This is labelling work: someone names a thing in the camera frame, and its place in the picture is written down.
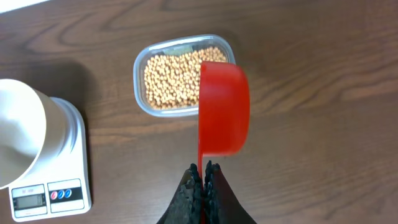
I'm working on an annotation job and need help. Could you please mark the white digital kitchen scale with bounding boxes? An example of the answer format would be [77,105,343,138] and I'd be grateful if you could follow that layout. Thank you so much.
[9,97,92,222]

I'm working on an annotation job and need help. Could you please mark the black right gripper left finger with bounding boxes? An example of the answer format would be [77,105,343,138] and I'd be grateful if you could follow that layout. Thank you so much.
[157,163,203,224]

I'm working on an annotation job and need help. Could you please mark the clear plastic container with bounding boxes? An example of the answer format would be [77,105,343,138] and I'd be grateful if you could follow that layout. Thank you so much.
[133,34,236,118]

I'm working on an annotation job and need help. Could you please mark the cream bowl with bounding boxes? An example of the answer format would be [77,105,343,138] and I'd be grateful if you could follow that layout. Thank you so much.
[1,79,68,189]

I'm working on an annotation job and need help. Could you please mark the red measuring scoop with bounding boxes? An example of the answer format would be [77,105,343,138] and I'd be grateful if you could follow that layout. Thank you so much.
[197,61,250,175]

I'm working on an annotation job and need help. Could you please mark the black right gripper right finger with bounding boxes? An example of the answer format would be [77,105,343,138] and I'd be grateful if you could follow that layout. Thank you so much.
[204,161,256,224]

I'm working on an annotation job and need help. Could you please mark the soybeans in container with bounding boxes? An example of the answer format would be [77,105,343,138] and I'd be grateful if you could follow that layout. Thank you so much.
[144,47,227,110]

